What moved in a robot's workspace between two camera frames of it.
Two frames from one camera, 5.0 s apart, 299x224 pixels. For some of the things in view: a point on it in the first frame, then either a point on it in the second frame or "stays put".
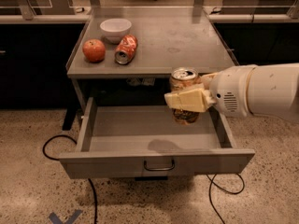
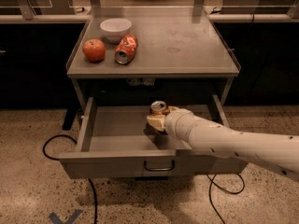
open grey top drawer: x=121 y=141 stays put
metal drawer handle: x=159 y=169 stays put
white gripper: x=230 y=89 → x=175 y=122
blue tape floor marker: x=69 y=220 stays put
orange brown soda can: x=180 y=79 → x=159 y=107
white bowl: x=114 y=29 stays put
